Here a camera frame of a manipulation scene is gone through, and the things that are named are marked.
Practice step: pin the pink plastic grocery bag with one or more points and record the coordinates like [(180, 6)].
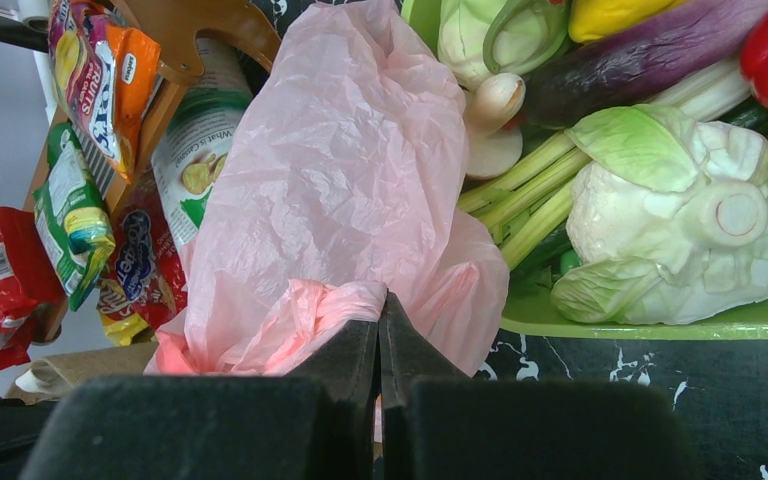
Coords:
[(340, 188)]

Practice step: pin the white cauliflower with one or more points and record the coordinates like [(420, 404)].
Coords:
[(669, 218)]

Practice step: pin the yellow chips bag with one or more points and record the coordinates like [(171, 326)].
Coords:
[(121, 324)]

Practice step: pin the green lemon snack bag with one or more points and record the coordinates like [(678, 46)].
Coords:
[(71, 217)]

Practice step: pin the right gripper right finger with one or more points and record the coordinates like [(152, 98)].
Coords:
[(440, 424)]

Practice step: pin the orange Fox's fruits candy bag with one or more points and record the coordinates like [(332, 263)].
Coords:
[(105, 74)]

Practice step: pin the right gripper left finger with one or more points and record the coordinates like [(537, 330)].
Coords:
[(313, 423)]

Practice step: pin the wooden rack with glass shelves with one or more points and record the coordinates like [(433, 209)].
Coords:
[(177, 26)]

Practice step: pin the purple eggplant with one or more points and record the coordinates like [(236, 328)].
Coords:
[(635, 64)]

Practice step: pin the yellow bell pepper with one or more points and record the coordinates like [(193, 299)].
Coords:
[(591, 20)]

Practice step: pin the green vegetable tray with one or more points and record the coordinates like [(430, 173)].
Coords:
[(547, 306)]

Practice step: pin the green Chuba snack bag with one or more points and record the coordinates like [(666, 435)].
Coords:
[(191, 154)]

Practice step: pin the brown burlap tote bag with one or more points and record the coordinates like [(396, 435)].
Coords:
[(53, 377)]

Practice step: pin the white mushroom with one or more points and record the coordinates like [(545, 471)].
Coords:
[(493, 150)]

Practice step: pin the green celery stalks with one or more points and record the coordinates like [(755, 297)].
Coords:
[(525, 205)]

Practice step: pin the green cabbage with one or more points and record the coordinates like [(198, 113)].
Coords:
[(478, 39)]

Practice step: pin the red cookie snack bag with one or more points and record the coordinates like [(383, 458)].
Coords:
[(145, 266)]

